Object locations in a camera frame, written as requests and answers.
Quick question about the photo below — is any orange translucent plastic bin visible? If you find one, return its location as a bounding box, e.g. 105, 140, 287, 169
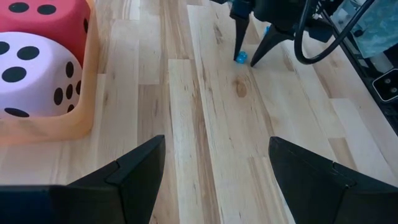
0, 0, 100, 147

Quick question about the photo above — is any large pink foam die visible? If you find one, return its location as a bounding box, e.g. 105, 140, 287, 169
0, 31, 83, 119

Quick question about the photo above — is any teal mottled cloth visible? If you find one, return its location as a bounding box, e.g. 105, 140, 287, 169
331, 0, 398, 59

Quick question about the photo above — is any small light blue die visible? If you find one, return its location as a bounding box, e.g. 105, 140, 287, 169
235, 50, 249, 65

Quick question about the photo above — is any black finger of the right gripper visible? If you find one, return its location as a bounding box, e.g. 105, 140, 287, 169
229, 14, 251, 62
249, 24, 295, 68

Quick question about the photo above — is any white cylinder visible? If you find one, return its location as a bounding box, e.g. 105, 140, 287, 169
369, 52, 394, 74

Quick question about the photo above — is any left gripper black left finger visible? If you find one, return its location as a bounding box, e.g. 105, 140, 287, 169
0, 134, 166, 224

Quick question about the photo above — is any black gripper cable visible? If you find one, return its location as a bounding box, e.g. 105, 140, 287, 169
294, 0, 376, 65

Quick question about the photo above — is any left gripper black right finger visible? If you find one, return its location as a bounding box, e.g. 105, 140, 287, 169
268, 136, 398, 224

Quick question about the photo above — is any large red foam die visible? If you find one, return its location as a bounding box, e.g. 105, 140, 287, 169
0, 0, 91, 68

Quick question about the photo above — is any black box white rim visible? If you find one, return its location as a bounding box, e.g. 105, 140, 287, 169
372, 68, 398, 103

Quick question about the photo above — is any black table edge rail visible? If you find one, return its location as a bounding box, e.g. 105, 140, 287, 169
320, 9, 398, 138

